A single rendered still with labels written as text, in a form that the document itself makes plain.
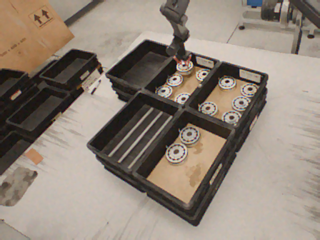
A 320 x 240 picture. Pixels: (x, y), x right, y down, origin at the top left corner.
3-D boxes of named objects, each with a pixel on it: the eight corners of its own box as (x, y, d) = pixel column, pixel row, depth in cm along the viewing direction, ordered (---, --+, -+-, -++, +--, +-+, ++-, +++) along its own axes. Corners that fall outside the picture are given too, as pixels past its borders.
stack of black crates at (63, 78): (92, 81, 281) (72, 47, 250) (115, 88, 270) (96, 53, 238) (64, 110, 257) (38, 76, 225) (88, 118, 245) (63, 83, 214)
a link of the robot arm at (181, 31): (188, 13, 105) (164, -2, 105) (181, 25, 105) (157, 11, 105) (193, 34, 148) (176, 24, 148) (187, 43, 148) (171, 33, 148)
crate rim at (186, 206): (184, 110, 137) (183, 107, 135) (236, 132, 124) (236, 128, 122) (131, 176, 115) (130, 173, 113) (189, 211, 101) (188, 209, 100)
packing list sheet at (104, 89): (113, 62, 208) (113, 61, 208) (138, 67, 199) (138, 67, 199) (85, 91, 188) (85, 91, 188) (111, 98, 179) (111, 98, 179)
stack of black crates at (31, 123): (64, 110, 257) (45, 85, 233) (88, 118, 245) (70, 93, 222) (30, 145, 232) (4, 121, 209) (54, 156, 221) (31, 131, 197)
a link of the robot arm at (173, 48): (191, 33, 145) (177, 25, 145) (181, 46, 138) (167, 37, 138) (186, 46, 155) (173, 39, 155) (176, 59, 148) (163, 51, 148)
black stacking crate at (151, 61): (150, 51, 193) (146, 38, 185) (183, 62, 180) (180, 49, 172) (111, 88, 171) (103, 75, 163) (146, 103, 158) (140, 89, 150)
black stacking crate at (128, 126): (146, 103, 157) (140, 90, 149) (186, 121, 144) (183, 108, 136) (95, 158, 135) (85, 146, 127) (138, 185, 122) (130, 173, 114)
